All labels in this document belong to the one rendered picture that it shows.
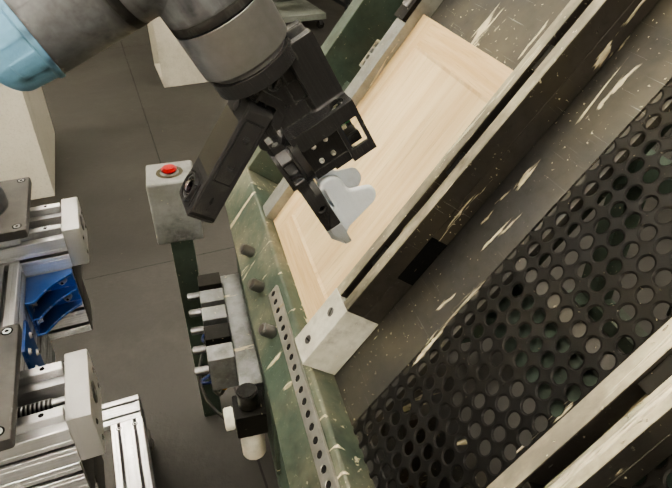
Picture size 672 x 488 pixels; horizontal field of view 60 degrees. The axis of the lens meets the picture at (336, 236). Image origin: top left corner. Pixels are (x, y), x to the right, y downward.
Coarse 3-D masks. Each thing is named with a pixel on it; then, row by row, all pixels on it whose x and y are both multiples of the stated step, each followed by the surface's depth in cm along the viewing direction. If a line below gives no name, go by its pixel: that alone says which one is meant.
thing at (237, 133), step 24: (240, 120) 46; (264, 120) 47; (216, 144) 48; (240, 144) 47; (192, 168) 51; (216, 168) 47; (240, 168) 48; (192, 192) 49; (216, 192) 48; (192, 216) 49; (216, 216) 50
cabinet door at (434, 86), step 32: (416, 32) 119; (448, 32) 110; (416, 64) 115; (448, 64) 106; (480, 64) 98; (384, 96) 120; (416, 96) 111; (448, 96) 102; (480, 96) 95; (384, 128) 115; (416, 128) 106; (448, 128) 99; (352, 160) 120; (384, 160) 111; (416, 160) 103; (384, 192) 106; (288, 224) 131; (320, 224) 120; (352, 224) 111; (384, 224) 103; (288, 256) 125; (320, 256) 115; (352, 256) 107; (320, 288) 110
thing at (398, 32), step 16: (432, 0) 119; (416, 16) 120; (400, 32) 121; (384, 48) 123; (368, 64) 126; (384, 64) 124; (352, 80) 129; (368, 80) 125; (352, 96) 126; (288, 192) 135; (272, 208) 136
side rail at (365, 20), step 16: (352, 0) 144; (368, 0) 140; (384, 0) 141; (400, 0) 142; (352, 16) 141; (368, 16) 142; (384, 16) 143; (336, 32) 144; (352, 32) 143; (368, 32) 144; (384, 32) 145; (336, 48) 144; (352, 48) 145; (368, 48) 146; (336, 64) 146; (352, 64) 147; (256, 160) 155; (272, 160) 156; (272, 176) 159
